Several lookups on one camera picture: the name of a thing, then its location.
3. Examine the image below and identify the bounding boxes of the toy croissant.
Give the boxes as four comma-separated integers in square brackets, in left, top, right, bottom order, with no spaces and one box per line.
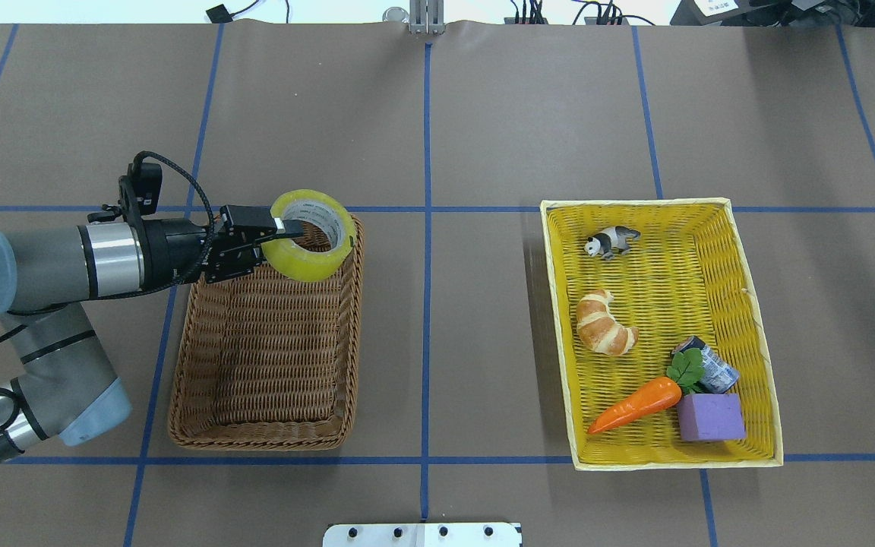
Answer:
[576,289,639,356]

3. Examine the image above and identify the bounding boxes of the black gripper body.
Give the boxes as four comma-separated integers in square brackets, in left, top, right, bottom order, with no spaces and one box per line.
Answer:
[201,204,280,284]

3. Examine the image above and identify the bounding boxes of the small crushed can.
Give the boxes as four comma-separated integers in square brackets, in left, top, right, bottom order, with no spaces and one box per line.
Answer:
[671,335,741,394]

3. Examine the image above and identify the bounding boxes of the yellow woven basket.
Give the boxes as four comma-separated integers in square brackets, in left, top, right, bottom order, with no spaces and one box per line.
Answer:
[539,197,784,472]

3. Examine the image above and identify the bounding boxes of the black camera cable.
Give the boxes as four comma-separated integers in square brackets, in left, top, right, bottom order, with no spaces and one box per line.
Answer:
[132,150,216,289]

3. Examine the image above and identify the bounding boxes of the aluminium frame post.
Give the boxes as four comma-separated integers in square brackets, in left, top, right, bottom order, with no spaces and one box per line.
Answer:
[407,0,447,36]

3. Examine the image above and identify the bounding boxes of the brown wicker basket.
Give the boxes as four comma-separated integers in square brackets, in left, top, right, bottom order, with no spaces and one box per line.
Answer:
[166,220,364,451]

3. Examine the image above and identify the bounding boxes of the toy orange carrot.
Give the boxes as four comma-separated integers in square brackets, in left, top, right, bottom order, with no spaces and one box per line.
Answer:
[587,347,705,434]

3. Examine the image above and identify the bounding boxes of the small black adapter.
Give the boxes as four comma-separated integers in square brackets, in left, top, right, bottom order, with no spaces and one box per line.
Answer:
[206,4,234,24]

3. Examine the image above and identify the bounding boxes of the toy panda figure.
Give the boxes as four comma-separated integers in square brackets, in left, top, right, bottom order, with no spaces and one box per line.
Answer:
[583,226,642,261]

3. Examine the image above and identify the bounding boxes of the yellow clear tape roll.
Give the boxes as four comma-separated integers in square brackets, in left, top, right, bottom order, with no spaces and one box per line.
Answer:
[263,189,357,283]

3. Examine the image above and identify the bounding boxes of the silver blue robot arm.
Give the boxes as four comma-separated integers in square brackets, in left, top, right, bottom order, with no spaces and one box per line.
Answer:
[0,207,305,463]

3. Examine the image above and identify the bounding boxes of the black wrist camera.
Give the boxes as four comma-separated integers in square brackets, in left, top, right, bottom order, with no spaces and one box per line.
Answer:
[118,160,163,227]

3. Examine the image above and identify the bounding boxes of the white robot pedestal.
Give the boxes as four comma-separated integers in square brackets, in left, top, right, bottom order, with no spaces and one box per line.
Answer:
[322,522,524,546]

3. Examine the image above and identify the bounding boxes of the purple foam block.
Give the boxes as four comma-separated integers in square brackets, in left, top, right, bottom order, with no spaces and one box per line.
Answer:
[676,394,747,442]

